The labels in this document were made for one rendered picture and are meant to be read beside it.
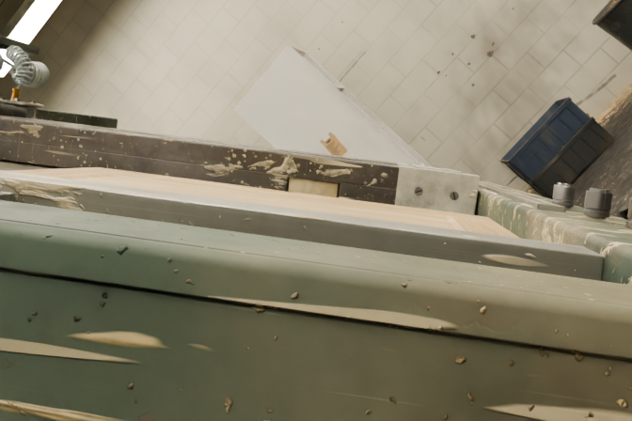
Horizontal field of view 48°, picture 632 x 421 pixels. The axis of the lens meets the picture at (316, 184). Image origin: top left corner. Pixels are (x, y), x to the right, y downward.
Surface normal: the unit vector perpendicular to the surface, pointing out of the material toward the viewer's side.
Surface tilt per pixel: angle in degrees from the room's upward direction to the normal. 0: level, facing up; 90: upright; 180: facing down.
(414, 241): 90
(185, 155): 90
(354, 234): 90
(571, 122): 90
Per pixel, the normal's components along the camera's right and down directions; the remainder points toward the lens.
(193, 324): -0.11, 0.04
